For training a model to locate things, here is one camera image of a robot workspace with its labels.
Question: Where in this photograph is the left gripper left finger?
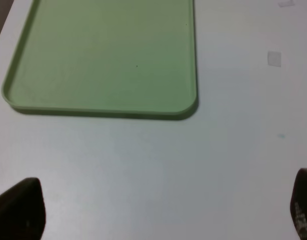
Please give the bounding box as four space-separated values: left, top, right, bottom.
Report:
0 177 46 240

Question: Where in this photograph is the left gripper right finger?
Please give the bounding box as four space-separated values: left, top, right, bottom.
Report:
290 168 307 240

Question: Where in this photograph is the light green plastic tray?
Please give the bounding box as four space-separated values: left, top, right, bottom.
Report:
1 0 198 120

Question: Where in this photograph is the clear tape piece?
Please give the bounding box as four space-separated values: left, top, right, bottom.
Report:
267 51 282 68

